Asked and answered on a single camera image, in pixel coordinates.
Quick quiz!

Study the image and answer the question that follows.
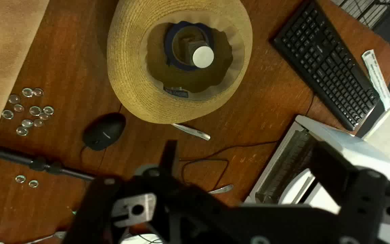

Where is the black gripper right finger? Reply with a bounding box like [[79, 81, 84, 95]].
[[312, 144, 390, 244]]

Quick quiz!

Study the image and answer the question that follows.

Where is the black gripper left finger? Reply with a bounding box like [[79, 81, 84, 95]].
[[64, 140, 193, 244]]

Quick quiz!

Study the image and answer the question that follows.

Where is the white microwave oven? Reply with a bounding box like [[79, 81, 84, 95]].
[[243, 114, 390, 215]]

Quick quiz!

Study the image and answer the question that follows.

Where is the silver metal utensil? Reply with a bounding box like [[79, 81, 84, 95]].
[[25, 230, 68, 244]]

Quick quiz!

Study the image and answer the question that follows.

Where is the black computer mouse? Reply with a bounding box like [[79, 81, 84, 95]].
[[82, 112, 128, 152]]

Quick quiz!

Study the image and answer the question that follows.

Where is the long black rod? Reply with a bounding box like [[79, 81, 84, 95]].
[[0, 139, 97, 182]]

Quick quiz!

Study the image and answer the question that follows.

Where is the white paper strip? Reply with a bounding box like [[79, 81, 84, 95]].
[[361, 48, 390, 113]]

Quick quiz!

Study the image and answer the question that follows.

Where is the tan straw hat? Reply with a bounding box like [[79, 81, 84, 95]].
[[106, 0, 255, 127]]

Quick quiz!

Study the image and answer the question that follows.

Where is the black computer keyboard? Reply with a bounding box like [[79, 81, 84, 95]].
[[270, 0, 382, 133]]

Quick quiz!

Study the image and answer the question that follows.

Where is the blue tape roll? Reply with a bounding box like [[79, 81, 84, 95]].
[[163, 21, 217, 72]]

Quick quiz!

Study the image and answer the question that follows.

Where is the tan table mat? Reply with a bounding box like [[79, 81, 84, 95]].
[[0, 0, 50, 170]]

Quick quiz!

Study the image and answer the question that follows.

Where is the white capped bottle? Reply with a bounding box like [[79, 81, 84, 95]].
[[176, 33, 217, 71]]

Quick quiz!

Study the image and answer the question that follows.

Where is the silver cutlery handle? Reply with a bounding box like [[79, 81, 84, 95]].
[[172, 123, 213, 143]]

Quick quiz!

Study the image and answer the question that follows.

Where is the thin black cable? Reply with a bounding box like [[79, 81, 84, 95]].
[[176, 93, 319, 188]]

